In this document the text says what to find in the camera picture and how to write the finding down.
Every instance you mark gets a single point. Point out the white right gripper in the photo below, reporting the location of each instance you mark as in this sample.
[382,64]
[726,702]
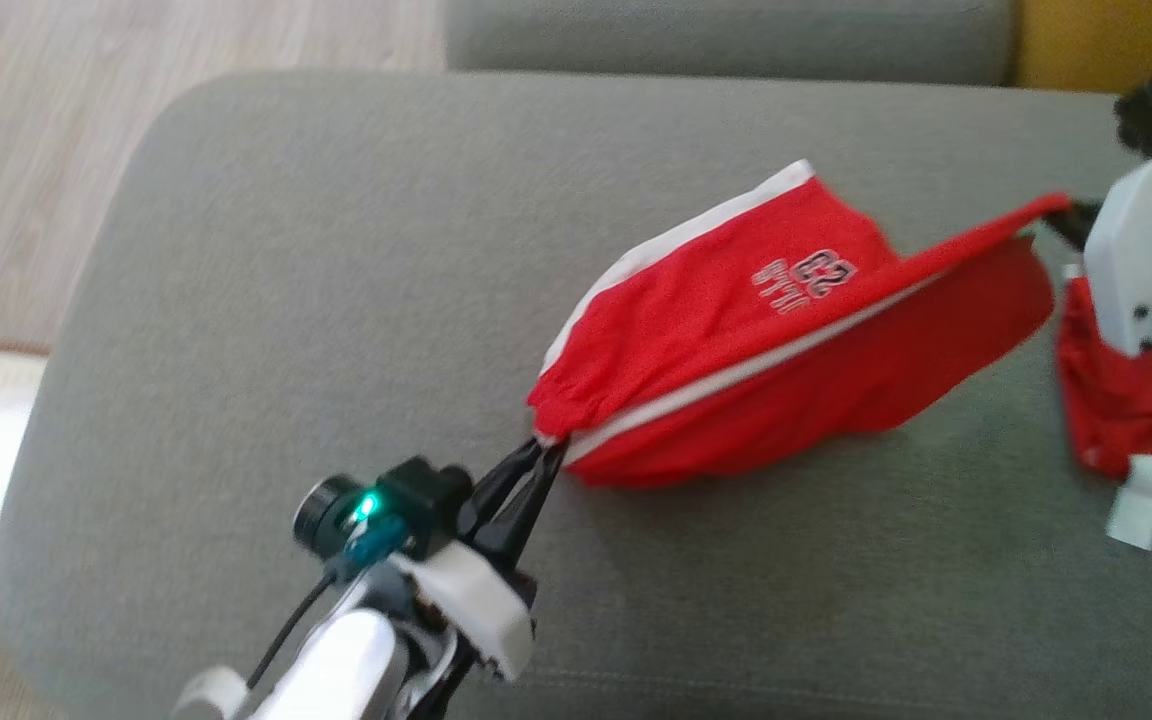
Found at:
[1136,250]

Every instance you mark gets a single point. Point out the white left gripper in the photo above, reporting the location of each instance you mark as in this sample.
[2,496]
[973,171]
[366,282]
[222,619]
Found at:
[481,610]

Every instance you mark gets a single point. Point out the red shirt with white panels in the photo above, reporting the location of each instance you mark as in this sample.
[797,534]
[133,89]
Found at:
[1136,410]

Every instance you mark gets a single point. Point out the red mesh shorts white trim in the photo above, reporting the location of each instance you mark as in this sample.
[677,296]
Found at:
[736,340]

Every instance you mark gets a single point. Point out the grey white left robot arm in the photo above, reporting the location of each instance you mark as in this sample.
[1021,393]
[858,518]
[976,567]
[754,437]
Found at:
[336,670]

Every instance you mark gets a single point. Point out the wide yellow sofa back cushion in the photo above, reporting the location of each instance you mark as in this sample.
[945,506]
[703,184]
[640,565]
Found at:
[1106,40]

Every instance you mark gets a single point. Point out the large grey sofa seat cushion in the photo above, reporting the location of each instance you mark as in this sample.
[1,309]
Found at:
[336,300]

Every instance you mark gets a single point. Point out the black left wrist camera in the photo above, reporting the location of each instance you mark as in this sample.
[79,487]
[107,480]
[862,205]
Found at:
[406,495]

